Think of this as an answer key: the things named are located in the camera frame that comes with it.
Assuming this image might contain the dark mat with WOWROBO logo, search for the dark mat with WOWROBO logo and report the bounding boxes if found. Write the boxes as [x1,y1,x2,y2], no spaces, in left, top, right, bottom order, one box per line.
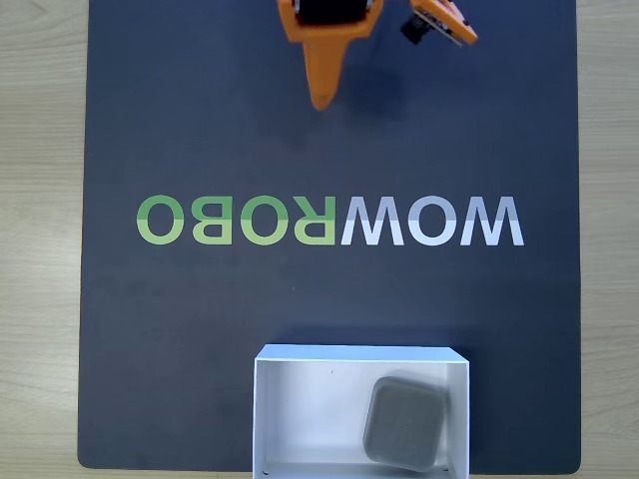
[77,0,583,473]

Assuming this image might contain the white open cardboard box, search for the white open cardboard box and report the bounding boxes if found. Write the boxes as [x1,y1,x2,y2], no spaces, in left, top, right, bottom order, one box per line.
[253,343,471,479]

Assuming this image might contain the wrist camera with orange mount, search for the wrist camera with orange mount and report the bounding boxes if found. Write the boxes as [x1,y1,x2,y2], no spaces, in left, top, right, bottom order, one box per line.
[400,0,479,49]

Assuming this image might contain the grey case with gold emblem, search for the grey case with gold emblem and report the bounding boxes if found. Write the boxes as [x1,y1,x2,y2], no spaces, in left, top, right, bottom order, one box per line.
[361,374,450,473]

